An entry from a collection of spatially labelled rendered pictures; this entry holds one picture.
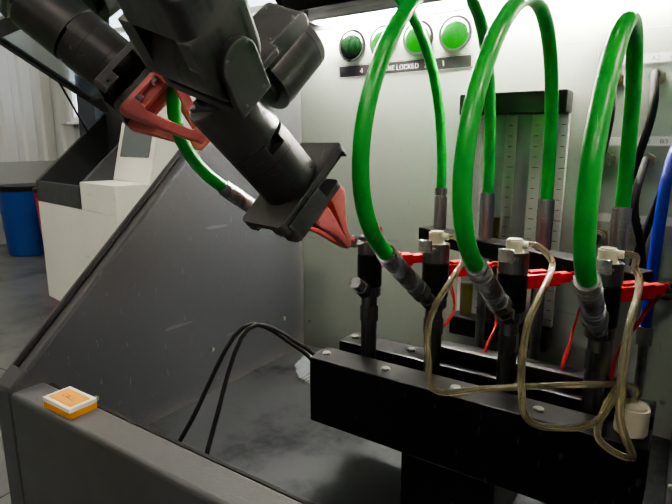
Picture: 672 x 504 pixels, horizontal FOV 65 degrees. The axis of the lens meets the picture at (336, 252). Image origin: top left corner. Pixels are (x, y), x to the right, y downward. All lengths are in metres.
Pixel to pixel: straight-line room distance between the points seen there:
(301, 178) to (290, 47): 0.11
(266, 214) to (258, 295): 0.46
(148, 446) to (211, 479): 0.08
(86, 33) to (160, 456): 0.39
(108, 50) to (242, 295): 0.48
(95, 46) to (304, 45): 0.20
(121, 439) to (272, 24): 0.40
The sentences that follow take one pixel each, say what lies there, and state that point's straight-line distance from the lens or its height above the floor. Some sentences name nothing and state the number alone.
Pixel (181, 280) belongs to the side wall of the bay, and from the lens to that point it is 0.80.
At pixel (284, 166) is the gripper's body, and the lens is 0.46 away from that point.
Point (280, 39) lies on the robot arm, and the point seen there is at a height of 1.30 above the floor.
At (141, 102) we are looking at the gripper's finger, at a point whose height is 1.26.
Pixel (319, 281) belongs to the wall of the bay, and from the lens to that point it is 1.00.
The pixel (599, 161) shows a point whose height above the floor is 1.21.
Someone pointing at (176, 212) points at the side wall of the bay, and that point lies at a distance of 0.78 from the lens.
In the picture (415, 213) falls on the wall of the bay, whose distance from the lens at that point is 0.88.
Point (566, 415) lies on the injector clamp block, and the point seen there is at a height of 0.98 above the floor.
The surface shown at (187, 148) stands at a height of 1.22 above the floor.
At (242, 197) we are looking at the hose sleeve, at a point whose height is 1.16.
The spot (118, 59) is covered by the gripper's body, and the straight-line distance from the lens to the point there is 0.53.
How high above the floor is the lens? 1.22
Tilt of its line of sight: 12 degrees down
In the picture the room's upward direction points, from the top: straight up
